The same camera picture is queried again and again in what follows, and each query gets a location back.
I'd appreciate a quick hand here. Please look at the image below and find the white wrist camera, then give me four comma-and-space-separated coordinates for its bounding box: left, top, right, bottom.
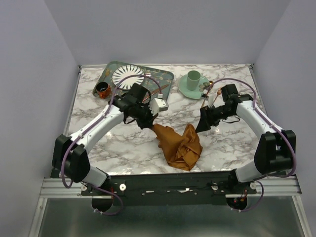
207, 95, 214, 108
149, 98, 169, 116

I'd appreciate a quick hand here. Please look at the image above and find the copper black mug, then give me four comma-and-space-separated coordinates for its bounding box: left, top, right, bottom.
96, 81, 111, 99

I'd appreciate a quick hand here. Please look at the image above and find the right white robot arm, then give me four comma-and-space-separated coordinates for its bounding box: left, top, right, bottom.
196, 84, 296, 194

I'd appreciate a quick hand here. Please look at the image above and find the white black striped plate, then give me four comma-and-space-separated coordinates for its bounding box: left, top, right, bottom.
112, 65, 144, 90

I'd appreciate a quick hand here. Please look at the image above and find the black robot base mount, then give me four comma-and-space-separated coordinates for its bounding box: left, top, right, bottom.
81, 170, 257, 207

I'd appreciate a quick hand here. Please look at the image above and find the orange-brown cloth napkin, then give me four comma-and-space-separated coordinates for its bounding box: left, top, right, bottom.
152, 123, 203, 171

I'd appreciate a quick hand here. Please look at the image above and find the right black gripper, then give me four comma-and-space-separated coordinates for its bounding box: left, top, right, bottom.
195, 104, 235, 133

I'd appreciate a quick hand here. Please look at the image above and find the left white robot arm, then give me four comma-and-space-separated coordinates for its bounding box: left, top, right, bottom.
52, 83, 166, 195

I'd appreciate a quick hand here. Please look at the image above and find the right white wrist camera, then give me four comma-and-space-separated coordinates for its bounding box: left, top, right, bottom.
207, 95, 214, 108

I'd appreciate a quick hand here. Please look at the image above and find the teal floral serving tray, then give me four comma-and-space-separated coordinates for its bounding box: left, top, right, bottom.
97, 61, 174, 103

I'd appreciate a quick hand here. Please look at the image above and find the copper table knife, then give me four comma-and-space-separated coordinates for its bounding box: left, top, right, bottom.
143, 84, 168, 102

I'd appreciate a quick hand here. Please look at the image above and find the aluminium frame rail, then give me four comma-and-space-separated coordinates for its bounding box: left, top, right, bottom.
39, 176, 302, 198

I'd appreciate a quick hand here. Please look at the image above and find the mint green saucer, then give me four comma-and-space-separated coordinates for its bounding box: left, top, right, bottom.
178, 75, 210, 100

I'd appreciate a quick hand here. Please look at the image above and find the mint green cup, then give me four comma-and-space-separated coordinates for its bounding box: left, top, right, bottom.
187, 70, 201, 91

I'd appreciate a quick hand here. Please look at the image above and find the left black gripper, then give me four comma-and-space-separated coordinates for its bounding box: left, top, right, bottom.
134, 103, 160, 130

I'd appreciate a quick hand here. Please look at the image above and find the copper fork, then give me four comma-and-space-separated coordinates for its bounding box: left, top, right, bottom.
213, 89, 222, 103

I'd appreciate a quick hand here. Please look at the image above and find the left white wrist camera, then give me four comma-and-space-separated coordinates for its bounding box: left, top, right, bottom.
149, 98, 169, 116

